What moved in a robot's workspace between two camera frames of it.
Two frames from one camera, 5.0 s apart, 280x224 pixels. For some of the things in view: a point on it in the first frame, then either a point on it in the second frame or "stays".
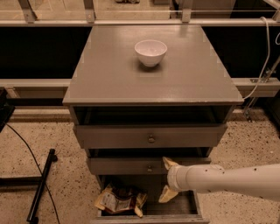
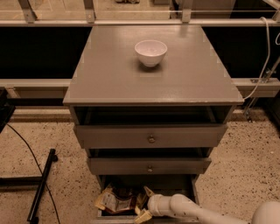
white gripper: [174, 178] to [154, 205]
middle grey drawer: [139, 165] stays
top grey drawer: [150, 136] stays
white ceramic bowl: [150, 52] stays
